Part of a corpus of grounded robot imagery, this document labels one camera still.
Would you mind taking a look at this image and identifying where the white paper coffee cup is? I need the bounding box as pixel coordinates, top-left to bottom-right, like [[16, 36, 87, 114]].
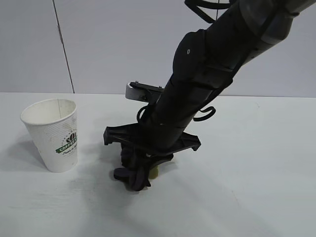
[[20, 98, 79, 173]]

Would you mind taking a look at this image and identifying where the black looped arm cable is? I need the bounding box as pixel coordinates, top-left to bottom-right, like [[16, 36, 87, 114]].
[[193, 11, 301, 122]]

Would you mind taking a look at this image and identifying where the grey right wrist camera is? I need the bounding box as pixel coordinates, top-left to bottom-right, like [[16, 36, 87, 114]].
[[125, 80, 165, 102]]

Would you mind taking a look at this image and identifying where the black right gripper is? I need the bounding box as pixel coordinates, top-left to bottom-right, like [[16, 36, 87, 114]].
[[103, 123, 201, 173]]

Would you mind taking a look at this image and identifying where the black purple cloth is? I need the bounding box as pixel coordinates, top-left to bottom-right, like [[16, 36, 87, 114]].
[[113, 148, 153, 192]]

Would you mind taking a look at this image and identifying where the black upper arm cable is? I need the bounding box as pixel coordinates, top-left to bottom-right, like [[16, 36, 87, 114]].
[[184, 0, 232, 25]]

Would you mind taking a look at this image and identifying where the black camera cable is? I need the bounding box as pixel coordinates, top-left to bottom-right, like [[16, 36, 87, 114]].
[[136, 105, 155, 124]]

